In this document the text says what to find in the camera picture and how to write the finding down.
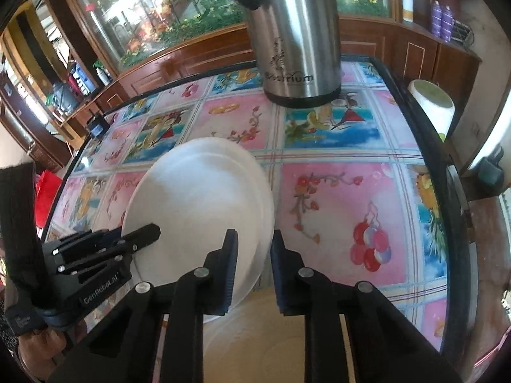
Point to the white plate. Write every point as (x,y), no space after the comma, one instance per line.
(199,203)

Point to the grey kettle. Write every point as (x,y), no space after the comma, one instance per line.
(66,97)

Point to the dark small object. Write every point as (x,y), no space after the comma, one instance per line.
(492,171)

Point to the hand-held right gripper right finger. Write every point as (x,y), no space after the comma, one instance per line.
(279,277)

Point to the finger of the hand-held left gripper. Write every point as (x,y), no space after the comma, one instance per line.
(135,239)
(84,241)

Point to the white cylindrical container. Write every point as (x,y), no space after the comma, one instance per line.
(433,105)

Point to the fruit printed tablecloth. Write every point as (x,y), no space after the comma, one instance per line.
(339,191)

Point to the white bottle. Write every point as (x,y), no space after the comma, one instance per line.
(102,74)

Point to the wooden cabinet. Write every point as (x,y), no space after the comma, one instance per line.
(399,44)

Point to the stainless steel thermos flask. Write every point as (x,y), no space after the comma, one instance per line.
(295,40)

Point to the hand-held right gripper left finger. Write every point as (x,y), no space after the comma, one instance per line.
(228,277)

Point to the red bag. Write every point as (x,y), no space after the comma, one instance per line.
(48,199)

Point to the blue container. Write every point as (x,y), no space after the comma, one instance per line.
(80,78)

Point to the floral glass fish tank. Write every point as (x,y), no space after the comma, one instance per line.
(159,12)

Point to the person's left hand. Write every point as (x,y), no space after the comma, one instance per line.
(42,347)

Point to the purple bottle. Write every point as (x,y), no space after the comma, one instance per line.
(447,24)
(436,20)

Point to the black rimmed dining table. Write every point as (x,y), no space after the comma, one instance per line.
(447,191)

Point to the black electric motor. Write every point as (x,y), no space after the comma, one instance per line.
(98,127)

